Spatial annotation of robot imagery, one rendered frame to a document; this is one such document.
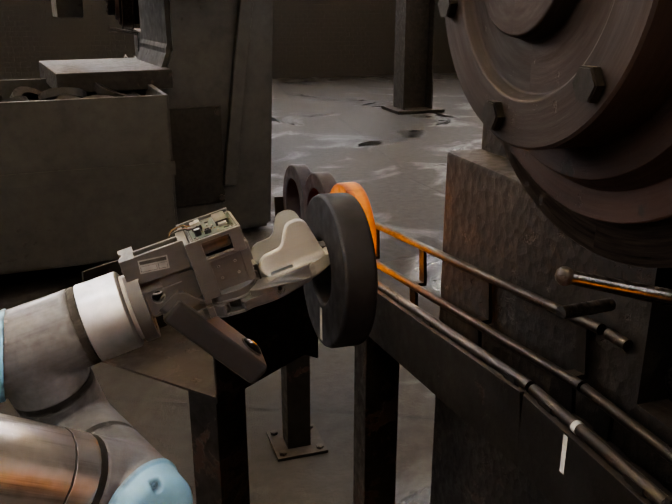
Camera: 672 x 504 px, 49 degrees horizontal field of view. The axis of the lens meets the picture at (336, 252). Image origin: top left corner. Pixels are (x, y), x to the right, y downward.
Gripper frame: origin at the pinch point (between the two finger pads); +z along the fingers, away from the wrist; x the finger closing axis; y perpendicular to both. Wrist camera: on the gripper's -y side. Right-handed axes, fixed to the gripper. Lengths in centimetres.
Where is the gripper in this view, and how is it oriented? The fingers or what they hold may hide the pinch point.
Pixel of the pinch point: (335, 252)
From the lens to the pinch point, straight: 74.2
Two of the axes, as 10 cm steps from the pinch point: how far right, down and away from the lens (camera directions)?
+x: -3.1, -2.9, 9.1
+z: 9.2, -3.5, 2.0
